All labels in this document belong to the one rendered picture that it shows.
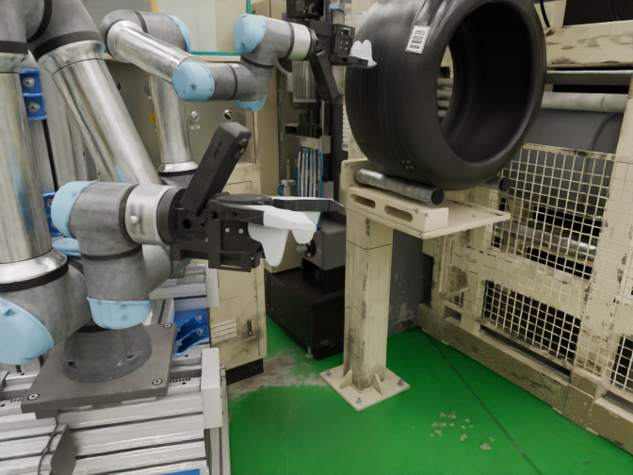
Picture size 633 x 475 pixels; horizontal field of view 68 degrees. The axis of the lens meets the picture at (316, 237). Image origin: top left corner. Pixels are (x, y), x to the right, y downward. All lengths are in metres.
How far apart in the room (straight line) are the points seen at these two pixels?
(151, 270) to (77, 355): 0.27
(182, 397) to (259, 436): 0.91
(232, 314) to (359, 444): 0.66
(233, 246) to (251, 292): 1.34
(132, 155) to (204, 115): 0.97
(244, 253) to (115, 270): 0.19
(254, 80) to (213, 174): 0.55
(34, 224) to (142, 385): 0.32
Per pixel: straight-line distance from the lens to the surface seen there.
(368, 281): 1.74
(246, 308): 1.90
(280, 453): 1.75
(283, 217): 0.47
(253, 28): 1.04
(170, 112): 1.37
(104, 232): 0.62
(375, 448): 1.77
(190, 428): 0.97
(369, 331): 1.84
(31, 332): 0.73
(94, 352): 0.89
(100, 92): 0.76
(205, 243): 0.57
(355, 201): 1.55
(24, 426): 0.99
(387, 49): 1.23
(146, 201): 0.58
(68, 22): 0.77
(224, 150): 0.53
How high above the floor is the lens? 1.21
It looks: 19 degrees down
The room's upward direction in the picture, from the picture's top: straight up
